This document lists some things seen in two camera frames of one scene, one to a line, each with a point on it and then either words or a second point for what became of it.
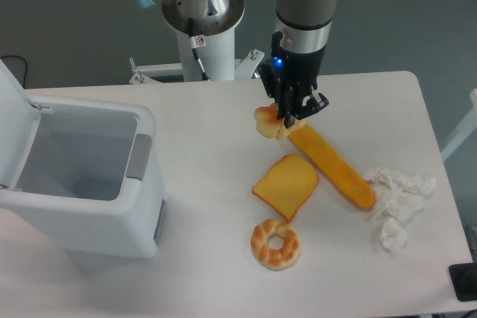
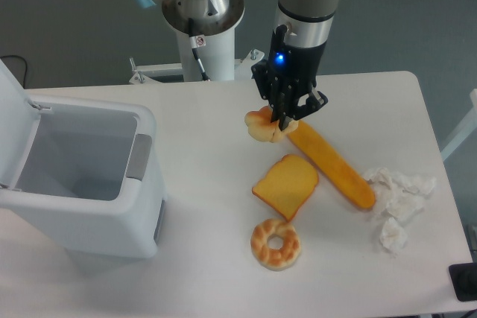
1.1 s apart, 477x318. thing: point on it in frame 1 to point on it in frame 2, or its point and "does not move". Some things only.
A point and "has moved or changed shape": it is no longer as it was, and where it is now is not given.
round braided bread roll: (269, 125) has moved or changed shape
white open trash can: (86, 174) does not move
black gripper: (288, 77) does not move
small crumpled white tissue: (393, 237) does not move
